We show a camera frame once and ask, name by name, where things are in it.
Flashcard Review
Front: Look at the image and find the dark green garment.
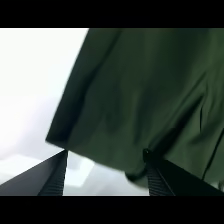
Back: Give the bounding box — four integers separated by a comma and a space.
45, 27, 224, 192

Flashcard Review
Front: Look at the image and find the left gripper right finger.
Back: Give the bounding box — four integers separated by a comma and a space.
143, 148, 224, 197

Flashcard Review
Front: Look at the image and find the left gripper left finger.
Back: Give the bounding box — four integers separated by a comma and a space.
0, 149, 69, 197

